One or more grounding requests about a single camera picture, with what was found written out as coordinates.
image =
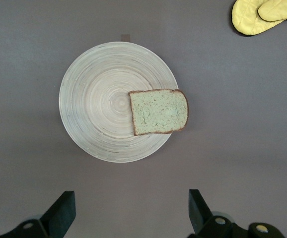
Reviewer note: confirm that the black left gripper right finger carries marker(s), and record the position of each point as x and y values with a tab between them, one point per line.
199	213

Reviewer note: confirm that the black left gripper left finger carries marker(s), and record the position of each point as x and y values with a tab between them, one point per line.
59	213

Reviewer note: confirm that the slice of brown bread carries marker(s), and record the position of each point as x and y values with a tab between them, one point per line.
158	111

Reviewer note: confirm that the round wooden plate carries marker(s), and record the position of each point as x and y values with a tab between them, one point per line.
98	104

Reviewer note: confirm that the small tape mark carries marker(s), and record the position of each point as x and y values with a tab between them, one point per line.
125	37

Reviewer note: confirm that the yellow quilted oven mitt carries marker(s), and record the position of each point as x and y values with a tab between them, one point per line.
247	17

